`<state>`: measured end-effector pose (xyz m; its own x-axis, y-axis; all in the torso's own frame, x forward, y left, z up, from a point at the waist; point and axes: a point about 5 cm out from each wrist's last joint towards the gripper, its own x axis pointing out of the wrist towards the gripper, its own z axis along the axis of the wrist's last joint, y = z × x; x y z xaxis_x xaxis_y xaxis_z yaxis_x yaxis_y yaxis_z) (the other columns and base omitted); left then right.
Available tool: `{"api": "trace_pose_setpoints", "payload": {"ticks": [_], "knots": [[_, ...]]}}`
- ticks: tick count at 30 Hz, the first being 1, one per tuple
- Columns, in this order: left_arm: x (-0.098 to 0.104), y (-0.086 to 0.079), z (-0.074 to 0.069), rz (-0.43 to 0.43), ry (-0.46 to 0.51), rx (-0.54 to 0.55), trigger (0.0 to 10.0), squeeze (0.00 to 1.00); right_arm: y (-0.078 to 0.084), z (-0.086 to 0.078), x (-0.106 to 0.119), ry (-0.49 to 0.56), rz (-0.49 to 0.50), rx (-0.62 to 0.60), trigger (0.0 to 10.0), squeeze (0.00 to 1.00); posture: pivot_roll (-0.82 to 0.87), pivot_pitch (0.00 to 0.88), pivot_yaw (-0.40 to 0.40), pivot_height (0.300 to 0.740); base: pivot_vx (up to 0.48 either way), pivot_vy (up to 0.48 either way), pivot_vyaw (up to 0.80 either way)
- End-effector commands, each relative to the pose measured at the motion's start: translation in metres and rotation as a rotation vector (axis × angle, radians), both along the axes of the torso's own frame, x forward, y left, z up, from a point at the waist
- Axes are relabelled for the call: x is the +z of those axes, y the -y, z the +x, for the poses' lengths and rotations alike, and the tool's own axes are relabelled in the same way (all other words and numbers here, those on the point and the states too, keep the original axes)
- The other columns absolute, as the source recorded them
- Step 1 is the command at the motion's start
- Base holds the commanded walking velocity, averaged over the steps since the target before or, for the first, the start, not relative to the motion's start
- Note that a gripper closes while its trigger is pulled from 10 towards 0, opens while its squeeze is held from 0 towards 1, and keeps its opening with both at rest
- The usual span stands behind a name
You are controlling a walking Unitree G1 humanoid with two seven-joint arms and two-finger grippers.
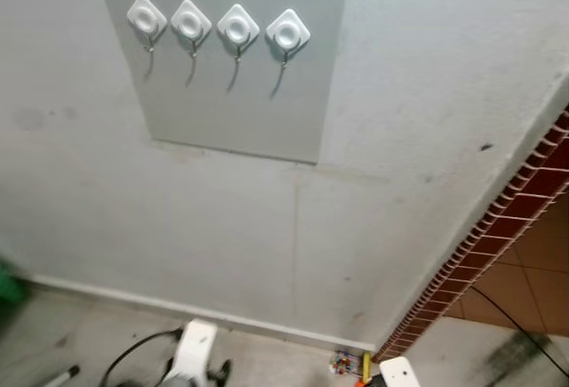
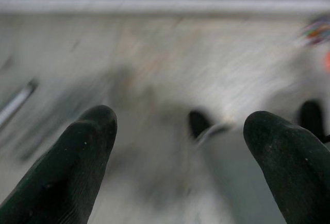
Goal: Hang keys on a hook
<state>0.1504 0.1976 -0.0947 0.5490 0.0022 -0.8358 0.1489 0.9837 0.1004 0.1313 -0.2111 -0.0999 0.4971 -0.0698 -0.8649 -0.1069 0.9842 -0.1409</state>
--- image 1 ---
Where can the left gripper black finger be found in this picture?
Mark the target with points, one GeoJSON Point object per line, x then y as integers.
{"type": "Point", "coordinates": [223, 371]}

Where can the grey metal rod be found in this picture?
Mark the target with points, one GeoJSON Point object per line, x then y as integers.
{"type": "Point", "coordinates": [62, 375]}

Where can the green object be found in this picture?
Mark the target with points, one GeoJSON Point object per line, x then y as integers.
{"type": "Point", "coordinates": [9, 285]}

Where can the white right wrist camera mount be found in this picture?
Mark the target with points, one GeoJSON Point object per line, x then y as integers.
{"type": "Point", "coordinates": [399, 374]}

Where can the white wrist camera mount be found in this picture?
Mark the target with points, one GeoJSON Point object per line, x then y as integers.
{"type": "Point", "coordinates": [399, 374]}
{"type": "Point", "coordinates": [196, 344]}

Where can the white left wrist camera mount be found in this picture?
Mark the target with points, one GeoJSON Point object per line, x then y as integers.
{"type": "Point", "coordinates": [196, 344]}

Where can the grey wall panel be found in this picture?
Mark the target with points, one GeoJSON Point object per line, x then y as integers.
{"type": "Point", "coordinates": [231, 111]}

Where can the white adhesive wall hook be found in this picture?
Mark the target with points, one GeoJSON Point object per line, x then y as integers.
{"type": "Point", "coordinates": [238, 25]}
{"type": "Point", "coordinates": [146, 15]}
{"type": "Point", "coordinates": [190, 20]}
{"type": "Point", "coordinates": [288, 30]}

